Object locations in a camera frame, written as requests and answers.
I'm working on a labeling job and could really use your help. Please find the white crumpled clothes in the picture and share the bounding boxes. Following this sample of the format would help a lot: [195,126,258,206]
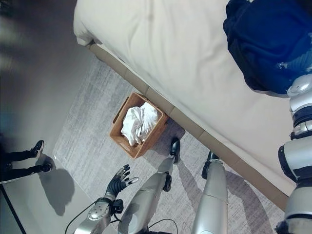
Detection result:
[120,101,161,147]

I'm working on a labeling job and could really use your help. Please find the robot leg silver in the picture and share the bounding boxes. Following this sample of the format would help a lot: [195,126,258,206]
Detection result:
[191,150,229,234]
[118,137,182,234]

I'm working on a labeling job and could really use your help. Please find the woven wicker basket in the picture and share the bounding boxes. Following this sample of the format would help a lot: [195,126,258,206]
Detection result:
[109,91,169,160]

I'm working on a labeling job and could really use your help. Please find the black metal bar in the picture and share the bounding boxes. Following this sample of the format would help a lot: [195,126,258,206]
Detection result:
[0,183,26,234]

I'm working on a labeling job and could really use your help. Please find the grey patterned rug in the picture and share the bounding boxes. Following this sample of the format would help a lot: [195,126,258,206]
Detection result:
[52,57,291,234]

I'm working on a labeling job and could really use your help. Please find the robot right leg silver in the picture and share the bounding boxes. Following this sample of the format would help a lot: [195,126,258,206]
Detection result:
[191,150,229,234]

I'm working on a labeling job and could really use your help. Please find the black cable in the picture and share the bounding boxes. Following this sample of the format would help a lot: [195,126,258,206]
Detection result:
[145,218,179,234]
[64,201,108,234]

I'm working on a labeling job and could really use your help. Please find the person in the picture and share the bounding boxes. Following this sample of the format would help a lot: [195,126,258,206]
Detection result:
[0,139,52,184]

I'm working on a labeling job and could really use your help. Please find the beige bed frame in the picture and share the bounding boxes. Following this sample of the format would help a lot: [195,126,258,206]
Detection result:
[88,40,294,211]

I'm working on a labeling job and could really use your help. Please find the cream bed mattress cover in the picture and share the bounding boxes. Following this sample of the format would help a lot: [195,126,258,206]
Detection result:
[73,0,312,195]

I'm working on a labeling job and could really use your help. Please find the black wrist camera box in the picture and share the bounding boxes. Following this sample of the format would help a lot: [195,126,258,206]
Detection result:
[112,199,124,214]

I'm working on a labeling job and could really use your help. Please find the robot left leg silver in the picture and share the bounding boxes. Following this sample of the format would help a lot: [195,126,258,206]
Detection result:
[118,137,182,234]

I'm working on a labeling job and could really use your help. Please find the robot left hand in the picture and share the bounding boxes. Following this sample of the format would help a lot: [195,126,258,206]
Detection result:
[104,164,140,201]

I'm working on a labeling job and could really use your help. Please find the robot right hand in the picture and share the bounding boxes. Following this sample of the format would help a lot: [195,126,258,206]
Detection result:
[276,54,312,82]

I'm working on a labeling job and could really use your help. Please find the dark blue garment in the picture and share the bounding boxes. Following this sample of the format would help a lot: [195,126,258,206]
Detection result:
[223,0,312,95]

